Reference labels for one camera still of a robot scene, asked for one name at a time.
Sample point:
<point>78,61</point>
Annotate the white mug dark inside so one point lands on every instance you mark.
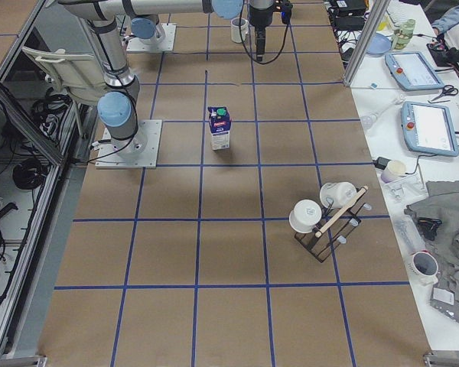
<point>423,266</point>

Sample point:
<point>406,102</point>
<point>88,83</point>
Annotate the black wire cup rack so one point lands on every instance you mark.
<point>334,227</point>

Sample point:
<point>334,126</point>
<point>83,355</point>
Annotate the grey office chair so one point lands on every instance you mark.
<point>80,75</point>

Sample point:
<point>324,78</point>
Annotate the lower teach pendant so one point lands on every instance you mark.
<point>428,129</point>

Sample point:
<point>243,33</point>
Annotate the black scissors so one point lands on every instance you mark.
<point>447,90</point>

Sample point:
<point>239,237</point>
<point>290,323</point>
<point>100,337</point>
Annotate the upper teach pendant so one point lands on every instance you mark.
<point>412,71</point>

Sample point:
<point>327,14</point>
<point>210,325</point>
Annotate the lavender cream cup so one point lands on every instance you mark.
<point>393,171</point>

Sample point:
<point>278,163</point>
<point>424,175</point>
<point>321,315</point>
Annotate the white cup on rack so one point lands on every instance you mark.
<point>336,195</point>
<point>305,215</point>

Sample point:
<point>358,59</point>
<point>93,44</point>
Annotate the white ceramic mug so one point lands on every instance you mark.
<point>239,30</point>

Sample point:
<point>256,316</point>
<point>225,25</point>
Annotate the teach pendant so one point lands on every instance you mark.
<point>428,129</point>
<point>412,71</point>

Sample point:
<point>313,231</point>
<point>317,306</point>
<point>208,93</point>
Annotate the grey cloth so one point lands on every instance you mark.
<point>437,218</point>

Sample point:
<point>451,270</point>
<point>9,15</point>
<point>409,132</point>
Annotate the black power adapter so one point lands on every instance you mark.
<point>381,163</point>

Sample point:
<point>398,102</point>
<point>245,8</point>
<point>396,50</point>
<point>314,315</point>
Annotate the white cup rear on rack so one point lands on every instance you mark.
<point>336,195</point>

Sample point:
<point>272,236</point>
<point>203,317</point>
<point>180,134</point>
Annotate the blue white milk carton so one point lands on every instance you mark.
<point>220,125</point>

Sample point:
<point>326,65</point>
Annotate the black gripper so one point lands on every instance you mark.
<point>258,17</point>

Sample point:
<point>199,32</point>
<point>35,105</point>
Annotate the light blue plate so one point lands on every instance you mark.
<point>379,45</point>

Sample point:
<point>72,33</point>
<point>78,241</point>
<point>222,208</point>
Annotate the white cup front on rack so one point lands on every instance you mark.
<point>305,215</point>

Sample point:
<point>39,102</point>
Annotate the aluminium frame post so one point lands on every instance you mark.
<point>372,23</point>

